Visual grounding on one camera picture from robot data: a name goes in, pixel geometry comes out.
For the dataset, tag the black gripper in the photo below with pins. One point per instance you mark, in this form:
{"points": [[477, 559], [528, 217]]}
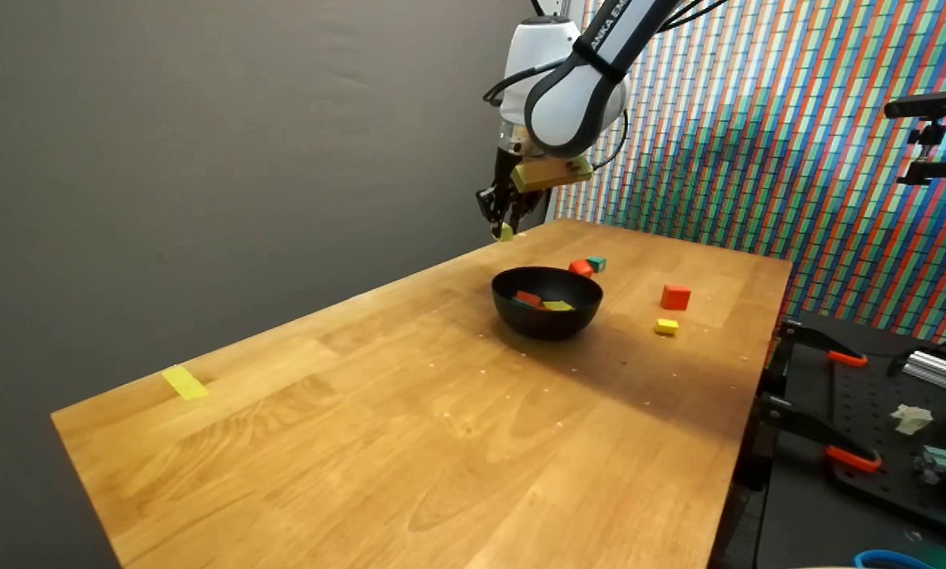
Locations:
{"points": [[509, 193]]}

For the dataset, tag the small yellow wooden cube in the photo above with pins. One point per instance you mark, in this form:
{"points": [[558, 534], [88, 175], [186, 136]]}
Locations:
{"points": [[504, 230], [665, 326]]}

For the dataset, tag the orange wooden block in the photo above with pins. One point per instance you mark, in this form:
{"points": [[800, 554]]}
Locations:
{"points": [[676, 299], [581, 266]]}

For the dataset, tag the teal wooden block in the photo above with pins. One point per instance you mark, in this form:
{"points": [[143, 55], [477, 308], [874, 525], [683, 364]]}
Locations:
{"points": [[598, 264]]}

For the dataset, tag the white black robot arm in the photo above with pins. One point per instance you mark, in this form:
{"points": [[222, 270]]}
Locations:
{"points": [[567, 96]]}

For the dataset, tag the black bowl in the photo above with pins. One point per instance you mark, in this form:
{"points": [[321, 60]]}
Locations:
{"points": [[550, 325]]}

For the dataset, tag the colourful patterned panel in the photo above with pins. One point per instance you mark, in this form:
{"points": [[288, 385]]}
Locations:
{"points": [[759, 129]]}

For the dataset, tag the black orange bar clamp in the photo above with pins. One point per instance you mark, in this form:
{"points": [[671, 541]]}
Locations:
{"points": [[808, 342], [808, 428]]}

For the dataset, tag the grey fabric backdrop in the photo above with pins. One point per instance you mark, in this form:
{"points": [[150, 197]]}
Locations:
{"points": [[175, 160]]}

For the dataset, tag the black pegboard table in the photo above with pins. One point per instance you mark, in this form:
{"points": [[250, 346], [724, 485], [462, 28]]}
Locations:
{"points": [[884, 396]]}

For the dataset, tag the white crumpled object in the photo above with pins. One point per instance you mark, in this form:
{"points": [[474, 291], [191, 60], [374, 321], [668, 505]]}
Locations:
{"points": [[913, 419]]}

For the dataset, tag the white bar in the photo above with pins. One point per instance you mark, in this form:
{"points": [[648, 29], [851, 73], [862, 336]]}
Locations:
{"points": [[936, 368]]}

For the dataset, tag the tan wrist camera box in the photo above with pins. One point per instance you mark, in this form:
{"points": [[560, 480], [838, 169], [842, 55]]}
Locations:
{"points": [[553, 175]]}

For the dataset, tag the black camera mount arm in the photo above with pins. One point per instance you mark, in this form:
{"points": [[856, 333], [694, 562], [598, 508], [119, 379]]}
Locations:
{"points": [[932, 105]]}

